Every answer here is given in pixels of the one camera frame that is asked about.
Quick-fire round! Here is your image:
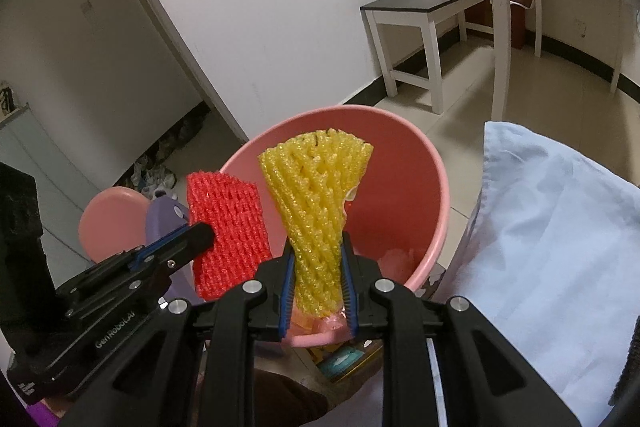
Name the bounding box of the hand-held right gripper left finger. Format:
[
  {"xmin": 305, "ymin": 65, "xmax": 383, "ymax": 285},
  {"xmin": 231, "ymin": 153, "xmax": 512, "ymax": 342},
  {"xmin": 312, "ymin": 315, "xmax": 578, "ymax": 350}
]
[{"xmin": 65, "ymin": 249, "xmax": 296, "ymax": 427}]

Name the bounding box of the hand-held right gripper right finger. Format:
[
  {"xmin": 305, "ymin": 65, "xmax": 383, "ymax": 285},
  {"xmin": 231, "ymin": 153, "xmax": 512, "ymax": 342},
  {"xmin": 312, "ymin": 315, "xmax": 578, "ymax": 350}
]
[{"xmin": 341, "ymin": 232, "xmax": 586, "ymax": 427}]

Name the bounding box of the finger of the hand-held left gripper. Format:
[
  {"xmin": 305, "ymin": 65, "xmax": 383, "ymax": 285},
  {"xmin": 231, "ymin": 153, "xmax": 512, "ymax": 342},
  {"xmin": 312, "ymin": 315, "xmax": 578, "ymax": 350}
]
[
  {"xmin": 92, "ymin": 221, "xmax": 216, "ymax": 274},
  {"xmin": 130, "ymin": 242, "xmax": 202, "ymax": 292}
]

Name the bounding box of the red foam fruit net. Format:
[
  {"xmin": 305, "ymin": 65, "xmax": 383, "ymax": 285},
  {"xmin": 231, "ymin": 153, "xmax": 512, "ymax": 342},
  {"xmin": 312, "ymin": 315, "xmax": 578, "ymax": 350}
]
[{"xmin": 186, "ymin": 171, "xmax": 273, "ymax": 300}]

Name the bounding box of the yellow foam fruit net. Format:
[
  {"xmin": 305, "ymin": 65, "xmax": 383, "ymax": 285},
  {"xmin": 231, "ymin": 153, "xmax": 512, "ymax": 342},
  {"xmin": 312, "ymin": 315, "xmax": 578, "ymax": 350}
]
[{"xmin": 257, "ymin": 129, "xmax": 375, "ymax": 320}]

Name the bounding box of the pink plastic bucket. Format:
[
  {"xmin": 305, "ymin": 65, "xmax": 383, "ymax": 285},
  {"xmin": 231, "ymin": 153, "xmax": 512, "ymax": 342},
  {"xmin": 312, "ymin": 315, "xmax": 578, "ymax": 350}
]
[{"xmin": 218, "ymin": 104, "xmax": 448, "ymax": 349}]

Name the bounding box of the purple plastic stool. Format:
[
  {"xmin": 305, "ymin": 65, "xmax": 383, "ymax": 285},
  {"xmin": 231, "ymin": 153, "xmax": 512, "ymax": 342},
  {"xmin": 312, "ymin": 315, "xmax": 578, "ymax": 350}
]
[{"xmin": 144, "ymin": 196, "xmax": 206, "ymax": 305}]

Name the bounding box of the colourful printed box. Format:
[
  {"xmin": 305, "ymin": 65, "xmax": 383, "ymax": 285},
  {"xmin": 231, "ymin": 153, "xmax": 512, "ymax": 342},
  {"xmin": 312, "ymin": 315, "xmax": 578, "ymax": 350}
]
[{"xmin": 310, "ymin": 339, "xmax": 383, "ymax": 383}]

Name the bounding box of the pile of shoes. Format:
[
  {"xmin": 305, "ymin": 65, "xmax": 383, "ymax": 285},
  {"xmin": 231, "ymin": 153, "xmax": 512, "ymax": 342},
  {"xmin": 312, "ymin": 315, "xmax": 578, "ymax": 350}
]
[{"xmin": 120, "ymin": 117, "xmax": 211, "ymax": 202}]

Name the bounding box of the dark cloth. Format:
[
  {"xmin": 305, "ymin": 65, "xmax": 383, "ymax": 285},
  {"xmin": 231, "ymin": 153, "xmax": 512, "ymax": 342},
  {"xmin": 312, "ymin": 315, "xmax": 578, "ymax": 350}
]
[{"xmin": 0, "ymin": 161, "xmax": 57, "ymax": 358}]

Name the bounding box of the person's dark trouser leg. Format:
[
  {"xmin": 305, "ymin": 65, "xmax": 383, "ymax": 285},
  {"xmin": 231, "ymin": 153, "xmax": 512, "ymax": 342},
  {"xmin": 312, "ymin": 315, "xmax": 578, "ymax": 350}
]
[{"xmin": 200, "ymin": 367, "xmax": 329, "ymax": 427}]

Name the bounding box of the white cabinet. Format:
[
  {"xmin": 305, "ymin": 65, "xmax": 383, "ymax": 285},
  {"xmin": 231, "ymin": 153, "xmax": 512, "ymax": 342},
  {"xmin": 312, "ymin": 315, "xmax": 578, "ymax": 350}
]
[{"xmin": 0, "ymin": 102, "xmax": 51, "ymax": 178}]

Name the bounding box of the light blue floral cloth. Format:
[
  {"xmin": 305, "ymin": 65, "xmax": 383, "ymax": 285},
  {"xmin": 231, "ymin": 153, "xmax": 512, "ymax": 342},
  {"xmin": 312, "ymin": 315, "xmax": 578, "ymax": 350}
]
[{"xmin": 435, "ymin": 121, "xmax": 640, "ymax": 427}]

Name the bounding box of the white table with glass top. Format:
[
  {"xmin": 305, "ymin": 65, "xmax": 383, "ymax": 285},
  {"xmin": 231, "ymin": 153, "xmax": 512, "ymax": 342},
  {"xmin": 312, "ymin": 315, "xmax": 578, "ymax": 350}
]
[{"xmin": 430, "ymin": 0, "xmax": 640, "ymax": 124}]

